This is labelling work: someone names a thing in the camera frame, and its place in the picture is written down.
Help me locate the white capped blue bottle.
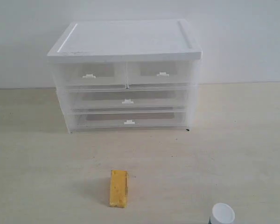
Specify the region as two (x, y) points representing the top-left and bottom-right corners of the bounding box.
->
(209, 203), (235, 224)

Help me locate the white plastic drawer cabinet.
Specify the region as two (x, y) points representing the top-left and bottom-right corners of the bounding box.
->
(47, 19), (203, 133)

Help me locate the clear middle wide drawer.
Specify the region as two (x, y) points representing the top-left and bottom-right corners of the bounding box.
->
(66, 90), (188, 110)

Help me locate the yellow cheese block sponge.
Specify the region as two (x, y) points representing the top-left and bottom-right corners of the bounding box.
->
(109, 170), (129, 208)

